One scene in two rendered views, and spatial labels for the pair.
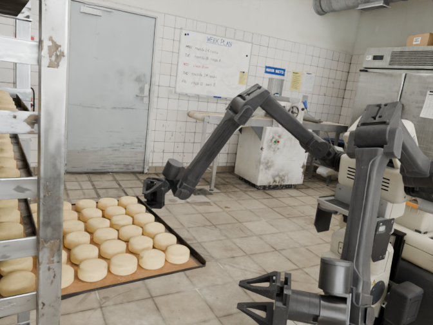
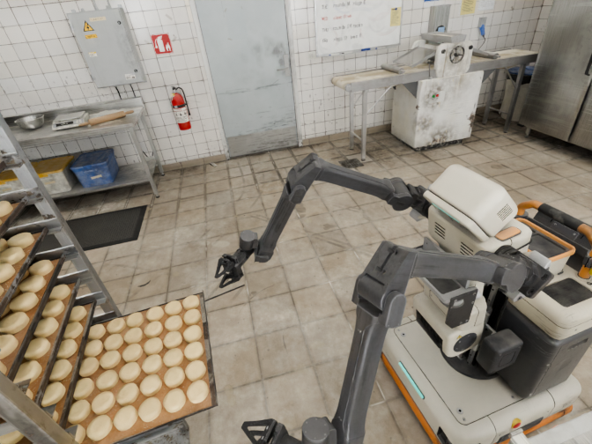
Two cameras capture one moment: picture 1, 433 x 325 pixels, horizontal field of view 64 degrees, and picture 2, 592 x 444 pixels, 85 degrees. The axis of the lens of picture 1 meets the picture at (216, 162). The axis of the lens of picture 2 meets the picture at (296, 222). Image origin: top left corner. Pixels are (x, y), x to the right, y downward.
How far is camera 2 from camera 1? 0.65 m
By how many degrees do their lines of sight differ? 28
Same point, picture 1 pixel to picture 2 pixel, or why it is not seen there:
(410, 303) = (500, 357)
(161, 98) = (303, 66)
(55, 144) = (13, 415)
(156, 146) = (307, 118)
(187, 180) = (262, 248)
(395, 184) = not seen: hidden behind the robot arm
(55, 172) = (26, 425)
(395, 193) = not seen: hidden behind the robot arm
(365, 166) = (360, 330)
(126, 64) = (261, 37)
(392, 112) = (395, 271)
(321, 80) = not seen: outside the picture
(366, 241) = (355, 405)
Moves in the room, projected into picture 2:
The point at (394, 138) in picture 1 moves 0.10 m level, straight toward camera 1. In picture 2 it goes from (388, 310) to (357, 347)
